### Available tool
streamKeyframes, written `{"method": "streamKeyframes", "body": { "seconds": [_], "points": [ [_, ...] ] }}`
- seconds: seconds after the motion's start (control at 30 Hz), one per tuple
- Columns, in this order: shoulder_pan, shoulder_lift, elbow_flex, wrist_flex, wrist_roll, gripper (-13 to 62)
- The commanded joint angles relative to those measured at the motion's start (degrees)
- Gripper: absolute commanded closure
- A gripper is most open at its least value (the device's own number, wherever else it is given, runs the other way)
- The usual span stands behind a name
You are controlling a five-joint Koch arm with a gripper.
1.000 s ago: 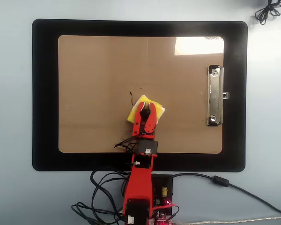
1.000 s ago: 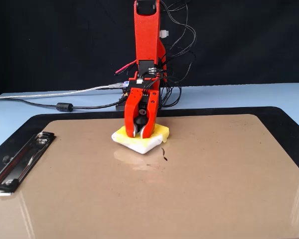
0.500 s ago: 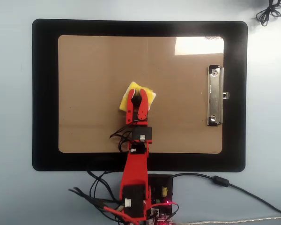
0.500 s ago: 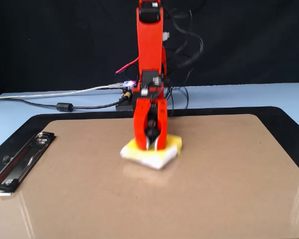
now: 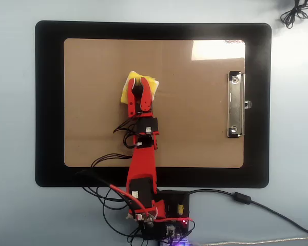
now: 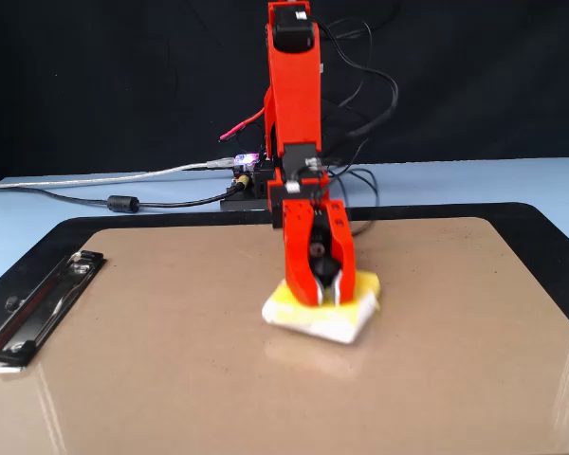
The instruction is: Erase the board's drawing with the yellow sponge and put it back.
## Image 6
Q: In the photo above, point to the yellow sponge with black knob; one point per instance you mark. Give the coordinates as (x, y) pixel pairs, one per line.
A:
(313, 322)

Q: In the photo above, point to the brown hardboard clipboard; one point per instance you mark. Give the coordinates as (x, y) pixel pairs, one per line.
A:
(170, 379)

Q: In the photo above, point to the black backdrop curtain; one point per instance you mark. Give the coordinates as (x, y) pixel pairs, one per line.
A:
(76, 71)

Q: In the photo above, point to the black rectangular desk mat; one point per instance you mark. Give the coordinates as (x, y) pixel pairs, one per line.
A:
(550, 227)

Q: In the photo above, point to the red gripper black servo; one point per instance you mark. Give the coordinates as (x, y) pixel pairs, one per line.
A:
(298, 213)

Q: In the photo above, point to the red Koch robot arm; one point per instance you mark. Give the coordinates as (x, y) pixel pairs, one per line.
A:
(294, 95)

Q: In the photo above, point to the black metal clip bar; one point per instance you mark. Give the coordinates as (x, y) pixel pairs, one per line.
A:
(38, 308)

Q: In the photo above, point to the black robot base controller board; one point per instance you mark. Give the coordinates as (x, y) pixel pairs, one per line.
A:
(242, 204)

